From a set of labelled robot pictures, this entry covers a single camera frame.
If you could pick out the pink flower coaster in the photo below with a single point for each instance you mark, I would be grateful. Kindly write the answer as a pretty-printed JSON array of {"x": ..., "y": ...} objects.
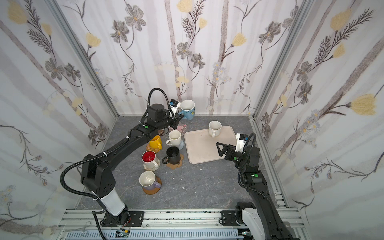
[{"x": 182, "y": 129}]

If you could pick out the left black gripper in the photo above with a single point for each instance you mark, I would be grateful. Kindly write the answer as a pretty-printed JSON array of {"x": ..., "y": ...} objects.
[{"x": 174, "y": 121}]

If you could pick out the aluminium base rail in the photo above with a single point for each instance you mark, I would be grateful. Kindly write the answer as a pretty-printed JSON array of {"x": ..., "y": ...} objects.
[{"x": 80, "y": 224}]

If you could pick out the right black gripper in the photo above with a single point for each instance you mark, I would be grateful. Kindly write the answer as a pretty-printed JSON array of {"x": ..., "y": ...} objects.
[{"x": 229, "y": 152}]

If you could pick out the brown paw print coaster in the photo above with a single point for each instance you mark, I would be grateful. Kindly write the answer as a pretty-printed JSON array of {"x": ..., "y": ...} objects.
[{"x": 171, "y": 166}]

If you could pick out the rattan woven round coaster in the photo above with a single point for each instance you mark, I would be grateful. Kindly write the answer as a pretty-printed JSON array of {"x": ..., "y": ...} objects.
[{"x": 149, "y": 148}]

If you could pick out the white slotted cable duct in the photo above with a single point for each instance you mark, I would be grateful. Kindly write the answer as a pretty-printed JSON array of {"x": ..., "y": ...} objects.
[{"x": 177, "y": 234}]

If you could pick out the woven multicolour round coaster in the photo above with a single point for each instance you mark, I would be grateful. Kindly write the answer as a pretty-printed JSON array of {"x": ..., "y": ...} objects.
[{"x": 152, "y": 166}]

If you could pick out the beige serving tray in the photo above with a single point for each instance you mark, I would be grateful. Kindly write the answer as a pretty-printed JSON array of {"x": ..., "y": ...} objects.
[{"x": 201, "y": 147}]

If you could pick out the lavender mug white inside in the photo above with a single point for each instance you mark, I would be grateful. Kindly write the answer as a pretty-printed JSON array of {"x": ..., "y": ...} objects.
[{"x": 148, "y": 181}]

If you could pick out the grey round felt coaster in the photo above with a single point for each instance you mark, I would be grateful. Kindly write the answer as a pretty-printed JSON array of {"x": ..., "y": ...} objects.
[{"x": 181, "y": 146}]

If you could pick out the blue mug white inside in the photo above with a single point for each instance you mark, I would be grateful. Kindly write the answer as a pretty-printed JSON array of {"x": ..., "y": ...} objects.
[{"x": 188, "y": 109}]

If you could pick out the yellow mug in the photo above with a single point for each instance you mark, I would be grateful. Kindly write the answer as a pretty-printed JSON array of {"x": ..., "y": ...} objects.
[{"x": 156, "y": 142}]

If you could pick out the black mug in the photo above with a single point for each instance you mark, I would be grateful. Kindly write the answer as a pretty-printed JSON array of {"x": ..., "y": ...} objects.
[{"x": 172, "y": 156}]

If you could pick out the white mug red inside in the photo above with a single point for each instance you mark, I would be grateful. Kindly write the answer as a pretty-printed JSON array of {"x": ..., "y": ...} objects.
[{"x": 148, "y": 156}]

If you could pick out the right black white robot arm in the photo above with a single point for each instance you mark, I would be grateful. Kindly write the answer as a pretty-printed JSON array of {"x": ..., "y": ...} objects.
[{"x": 260, "y": 216}]

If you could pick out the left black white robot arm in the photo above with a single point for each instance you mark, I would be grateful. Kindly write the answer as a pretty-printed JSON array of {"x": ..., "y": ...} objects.
[{"x": 97, "y": 171}]

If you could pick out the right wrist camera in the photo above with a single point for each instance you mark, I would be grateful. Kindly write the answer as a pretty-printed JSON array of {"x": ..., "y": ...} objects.
[{"x": 241, "y": 142}]

